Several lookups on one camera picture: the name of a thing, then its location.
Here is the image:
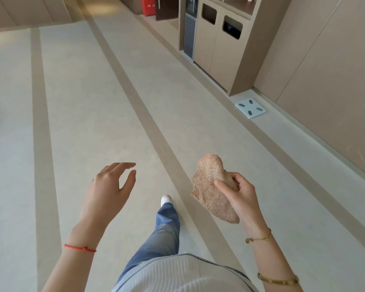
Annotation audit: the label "beige cleaning cloth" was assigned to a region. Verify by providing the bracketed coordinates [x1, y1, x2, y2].
[191, 153, 241, 225]

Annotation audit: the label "brown wooden shelf unit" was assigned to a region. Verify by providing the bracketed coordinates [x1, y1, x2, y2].
[178, 0, 294, 97]

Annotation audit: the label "person's right forearm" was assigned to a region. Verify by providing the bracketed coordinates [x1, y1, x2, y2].
[246, 228, 305, 292]

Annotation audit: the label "gold bangle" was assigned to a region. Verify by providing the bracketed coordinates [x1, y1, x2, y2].
[257, 272, 300, 286]

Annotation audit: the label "dark brown door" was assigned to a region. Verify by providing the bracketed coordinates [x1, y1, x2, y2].
[154, 0, 180, 21]

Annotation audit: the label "person's blue jeans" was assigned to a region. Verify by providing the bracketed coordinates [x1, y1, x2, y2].
[115, 202, 250, 285]

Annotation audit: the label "red fire cabinet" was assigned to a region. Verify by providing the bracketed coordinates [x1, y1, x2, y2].
[141, 0, 156, 17]

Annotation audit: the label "person's white ribbed top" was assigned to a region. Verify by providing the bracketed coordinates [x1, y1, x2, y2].
[111, 253, 261, 292]

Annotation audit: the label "person's left hand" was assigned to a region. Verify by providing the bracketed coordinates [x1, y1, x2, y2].
[74, 162, 137, 238]

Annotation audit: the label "white bathroom scale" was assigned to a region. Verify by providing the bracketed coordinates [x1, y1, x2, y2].
[234, 98, 267, 120]

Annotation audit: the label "red string bracelet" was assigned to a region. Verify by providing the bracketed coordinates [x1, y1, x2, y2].
[64, 243, 97, 253]

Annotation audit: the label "person's right hand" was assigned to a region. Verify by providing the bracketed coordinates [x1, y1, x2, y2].
[214, 172, 269, 238]

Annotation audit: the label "grey panel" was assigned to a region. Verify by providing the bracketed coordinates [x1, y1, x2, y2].
[183, 0, 199, 60]

